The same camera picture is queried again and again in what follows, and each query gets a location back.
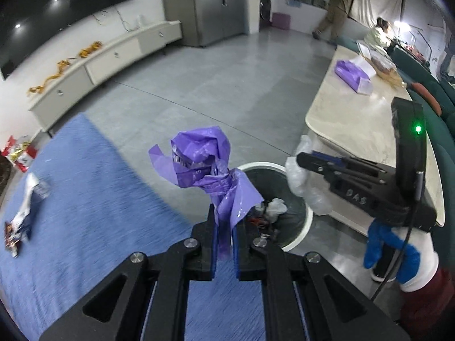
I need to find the purple plastic bag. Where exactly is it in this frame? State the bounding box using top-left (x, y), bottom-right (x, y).
top-left (148, 126), bottom-right (264, 258)

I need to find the white round trash bin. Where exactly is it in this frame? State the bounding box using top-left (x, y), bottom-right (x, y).
top-left (239, 162), bottom-right (313, 252)

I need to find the right blue white gloved hand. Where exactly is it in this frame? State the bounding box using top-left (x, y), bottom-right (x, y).
top-left (363, 219), bottom-right (439, 292)

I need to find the crumpled white tissue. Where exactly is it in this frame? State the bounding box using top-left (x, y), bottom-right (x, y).
top-left (264, 198), bottom-right (288, 224)

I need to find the blue carpet rug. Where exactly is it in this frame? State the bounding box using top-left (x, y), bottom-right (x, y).
top-left (1, 113), bottom-right (266, 340)

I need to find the purple tissue pack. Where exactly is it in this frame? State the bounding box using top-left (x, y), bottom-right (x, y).
top-left (335, 55), bottom-right (376, 95)

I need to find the dark red snack wrapper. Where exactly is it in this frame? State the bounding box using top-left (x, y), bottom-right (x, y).
top-left (4, 223), bottom-right (21, 258)

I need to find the white blue paper package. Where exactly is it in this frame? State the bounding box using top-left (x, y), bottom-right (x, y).
top-left (10, 173), bottom-right (49, 241)

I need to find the seated person in light clothes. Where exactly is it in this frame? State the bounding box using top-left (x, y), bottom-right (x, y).
top-left (363, 17), bottom-right (394, 52)

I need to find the red white gift bag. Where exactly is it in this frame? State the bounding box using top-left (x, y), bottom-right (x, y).
top-left (1, 136), bottom-right (38, 173)

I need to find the person in khaki clothes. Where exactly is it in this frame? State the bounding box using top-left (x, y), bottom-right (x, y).
top-left (312, 0), bottom-right (354, 43)

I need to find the purple storage box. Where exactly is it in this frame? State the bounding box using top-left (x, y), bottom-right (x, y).
top-left (272, 13), bottom-right (291, 31)

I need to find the white low TV cabinet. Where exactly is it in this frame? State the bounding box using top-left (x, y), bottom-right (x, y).
top-left (28, 21), bottom-right (183, 132)

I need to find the golden dragon ornament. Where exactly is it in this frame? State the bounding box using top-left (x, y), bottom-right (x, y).
top-left (27, 41), bottom-right (103, 97)

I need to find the grey double door refrigerator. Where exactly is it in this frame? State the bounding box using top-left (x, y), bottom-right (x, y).
top-left (163, 0), bottom-right (260, 47)

